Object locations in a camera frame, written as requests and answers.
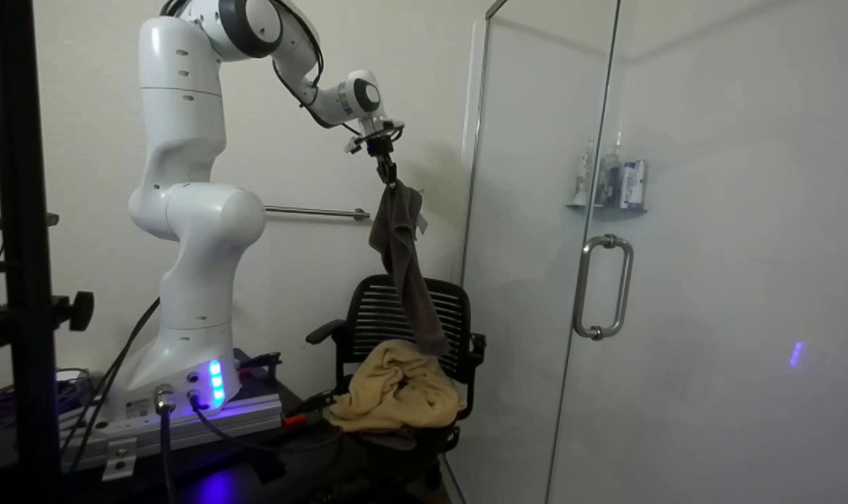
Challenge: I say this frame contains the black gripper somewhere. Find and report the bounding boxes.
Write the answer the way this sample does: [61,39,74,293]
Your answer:
[348,117,410,188]

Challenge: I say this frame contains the grey towel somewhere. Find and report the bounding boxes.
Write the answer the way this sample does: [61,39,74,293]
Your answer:
[366,176,451,358]

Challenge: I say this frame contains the black mesh office chair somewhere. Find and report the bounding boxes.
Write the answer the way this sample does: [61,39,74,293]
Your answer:
[305,272,489,471]

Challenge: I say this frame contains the yellow towel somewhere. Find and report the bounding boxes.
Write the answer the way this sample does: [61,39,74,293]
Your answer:
[323,335,471,436]

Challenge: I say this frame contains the fixed glass shower panel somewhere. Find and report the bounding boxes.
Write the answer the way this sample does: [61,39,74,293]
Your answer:
[446,0,624,504]

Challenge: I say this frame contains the white bottle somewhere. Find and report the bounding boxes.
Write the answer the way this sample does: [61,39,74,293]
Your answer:
[577,153,601,209]

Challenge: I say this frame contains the metal shower caddy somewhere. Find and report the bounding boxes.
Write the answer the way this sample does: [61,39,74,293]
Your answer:
[562,151,652,219]

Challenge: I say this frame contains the dark purple clamp tool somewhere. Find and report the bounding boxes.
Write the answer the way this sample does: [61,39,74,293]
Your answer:
[239,347,286,379]

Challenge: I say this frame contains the blue labelled bottle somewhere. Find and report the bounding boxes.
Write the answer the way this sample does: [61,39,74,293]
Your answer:
[615,159,649,212]

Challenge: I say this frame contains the device with purple light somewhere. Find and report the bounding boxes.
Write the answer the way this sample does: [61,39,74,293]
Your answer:
[55,389,286,471]

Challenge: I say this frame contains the black clamp knob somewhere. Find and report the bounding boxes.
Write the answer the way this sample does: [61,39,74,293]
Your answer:
[51,288,97,334]

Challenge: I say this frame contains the glass shower door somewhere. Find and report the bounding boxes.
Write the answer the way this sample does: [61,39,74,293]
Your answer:
[542,0,848,504]

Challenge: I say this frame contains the chrome wall towel bar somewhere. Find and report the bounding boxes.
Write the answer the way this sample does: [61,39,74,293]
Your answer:
[263,204,375,226]

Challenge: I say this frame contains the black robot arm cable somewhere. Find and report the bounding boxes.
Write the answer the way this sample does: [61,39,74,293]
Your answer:
[270,0,362,135]

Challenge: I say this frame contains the chrome shower door handle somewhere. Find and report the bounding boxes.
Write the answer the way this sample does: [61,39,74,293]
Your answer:
[572,233,635,344]

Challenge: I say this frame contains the orange handled pliers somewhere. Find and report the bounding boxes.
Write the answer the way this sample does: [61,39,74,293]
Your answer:
[277,396,337,432]

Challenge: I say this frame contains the black plugged cable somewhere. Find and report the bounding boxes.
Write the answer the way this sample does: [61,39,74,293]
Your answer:
[152,387,181,504]
[190,396,291,464]

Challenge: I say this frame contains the black base cable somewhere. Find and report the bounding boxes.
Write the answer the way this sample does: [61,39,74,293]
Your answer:
[67,296,166,452]

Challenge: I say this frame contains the black metal frame stand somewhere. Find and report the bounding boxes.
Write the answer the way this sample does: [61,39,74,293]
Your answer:
[0,0,71,504]

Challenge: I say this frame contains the small aluminium corner bracket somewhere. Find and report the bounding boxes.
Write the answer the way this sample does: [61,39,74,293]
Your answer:
[97,446,142,484]

